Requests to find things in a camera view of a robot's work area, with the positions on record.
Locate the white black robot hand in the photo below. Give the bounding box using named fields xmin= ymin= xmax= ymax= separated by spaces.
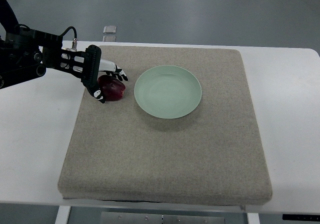
xmin=81 ymin=45 xmax=128 ymax=104

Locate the red apple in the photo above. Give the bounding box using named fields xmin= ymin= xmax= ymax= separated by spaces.
xmin=97 ymin=75 xmax=126 ymax=102

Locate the light green plate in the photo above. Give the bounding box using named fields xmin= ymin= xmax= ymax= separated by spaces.
xmin=134 ymin=65 xmax=202 ymax=119

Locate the lower floor outlet cover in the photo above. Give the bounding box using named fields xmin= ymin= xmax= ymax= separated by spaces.
xmin=102 ymin=35 xmax=116 ymax=42

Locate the floor outlet cover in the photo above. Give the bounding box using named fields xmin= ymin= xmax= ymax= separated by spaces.
xmin=103 ymin=25 xmax=117 ymax=34
xmin=102 ymin=35 xmax=116 ymax=42

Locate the upper floor outlet cover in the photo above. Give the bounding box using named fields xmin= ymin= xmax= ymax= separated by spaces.
xmin=103 ymin=25 xmax=117 ymax=34

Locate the grey fabric cushion mat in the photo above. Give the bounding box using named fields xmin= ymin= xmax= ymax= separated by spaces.
xmin=58 ymin=46 xmax=272 ymax=206

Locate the white table leg left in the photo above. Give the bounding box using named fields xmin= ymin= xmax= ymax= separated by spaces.
xmin=54 ymin=205 xmax=71 ymax=224

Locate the white table leg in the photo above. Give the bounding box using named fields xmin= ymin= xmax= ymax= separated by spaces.
xmin=246 ymin=213 xmax=260 ymax=224
xmin=54 ymin=205 xmax=71 ymax=224

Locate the white table leg right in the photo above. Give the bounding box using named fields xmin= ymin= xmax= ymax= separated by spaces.
xmin=246 ymin=213 xmax=260 ymax=224

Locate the black table control panel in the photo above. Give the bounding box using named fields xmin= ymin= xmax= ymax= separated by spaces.
xmin=282 ymin=214 xmax=320 ymax=222

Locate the metal base plate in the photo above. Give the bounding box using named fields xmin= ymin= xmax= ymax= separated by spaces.
xmin=99 ymin=211 xmax=226 ymax=224

